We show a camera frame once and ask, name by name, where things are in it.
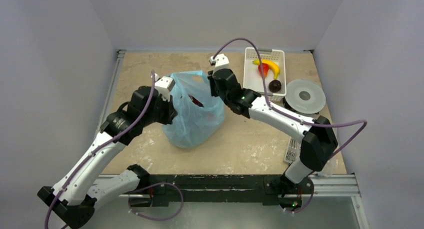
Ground blue printed plastic bag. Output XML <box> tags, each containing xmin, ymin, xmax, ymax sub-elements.
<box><xmin>162</xmin><ymin>70</ymin><xmax>225</xmax><ymax>149</ymax></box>

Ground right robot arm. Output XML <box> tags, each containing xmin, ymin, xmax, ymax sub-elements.
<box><xmin>207</xmin><ymin>68</ymin><xmax>338</xmax><ymax>193</ymax></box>

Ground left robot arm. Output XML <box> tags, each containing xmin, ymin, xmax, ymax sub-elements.
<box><xmin>37</xmin><ymin>82</ymin><xmax>177</xmax><ymax>229</ymax></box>

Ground dark red fake grapes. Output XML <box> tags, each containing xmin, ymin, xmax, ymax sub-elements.
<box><xmin>188</xmin><ymin>94</ymin><xmax>204</xmax><ymax>108</ymax></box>

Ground red fake pear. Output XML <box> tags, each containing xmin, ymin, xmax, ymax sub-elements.
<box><xmin>258</xmin><ymin>63</ymin><xmax>270</xmax><ymax>78</ymax></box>

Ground dark purple fake plum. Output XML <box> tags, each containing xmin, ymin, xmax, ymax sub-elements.
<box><xmin>268</xmin><ymin>79</ymin><xmax>282</xmax><ymax>93</ymax></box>

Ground yellow fake banana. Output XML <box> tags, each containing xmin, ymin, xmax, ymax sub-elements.
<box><xmin>252</xmin><ymin>59</ymin><xmax>280</xmax><ymax>80</ymax></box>

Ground white plastic basket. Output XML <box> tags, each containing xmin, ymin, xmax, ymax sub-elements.
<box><xmin>243</xmin><ymin>47</ymin><xmax>287</xmax><ymax>103</ymax></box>

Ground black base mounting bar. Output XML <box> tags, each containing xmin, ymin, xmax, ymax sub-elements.
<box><xmin>127</xmin><ymin>174</ymin><xmax>314</xmax><ymax>208</ymax></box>

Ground round white scale disc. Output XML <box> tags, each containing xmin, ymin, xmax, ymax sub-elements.
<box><xmin>284</xmin><ymin>79</ymin><xmax>326</xmax><ymax>115</ymax></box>

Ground barcode label card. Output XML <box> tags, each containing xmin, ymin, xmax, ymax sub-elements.
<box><xmin>283</xmin><ymin>138</ymin><xmax>300</xmax><ymax>164</ymax></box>

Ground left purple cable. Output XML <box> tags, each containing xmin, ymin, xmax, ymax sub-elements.
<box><xmin>43</xmin><ymin>69</ymin><xmax>157</xmax><ymax>229</ymax></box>

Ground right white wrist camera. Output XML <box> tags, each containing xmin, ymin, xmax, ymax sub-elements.
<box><xmin>209</xmin><ymin>53</ymin><xmax>230</xmax><ymax>73</ymax></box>

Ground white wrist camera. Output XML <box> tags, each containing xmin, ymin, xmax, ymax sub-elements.
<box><xmin>153</xmin><ymin>73</ymin><xmax>175</xmax><ymax>102</ymax></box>
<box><xmin>209</xmin><ymin>53</ymin><xmax>230</xmax><ymax>73</ymax></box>

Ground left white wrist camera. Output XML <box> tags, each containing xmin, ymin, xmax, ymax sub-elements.
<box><xmin>153</xmin><ymin>73</ymin><xmax>175</xmax><ymax>102</ymax></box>

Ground aluminium frame rail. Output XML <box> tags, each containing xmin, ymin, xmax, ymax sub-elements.
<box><xmin>59</xmin><ymin>49</ymin><xmax>127</xmax><ymax>229</ymax></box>

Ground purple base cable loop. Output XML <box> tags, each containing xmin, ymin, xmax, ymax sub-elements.
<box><xmin>128</xmin><ymin>180</ymin><xmax>185</xmax><ymax>222</ymax></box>

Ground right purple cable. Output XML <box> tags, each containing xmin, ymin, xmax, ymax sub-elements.
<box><xmin>211</xmin><ymin>37</ymin><xmax>368</xmax><ymax>162</ymax></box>

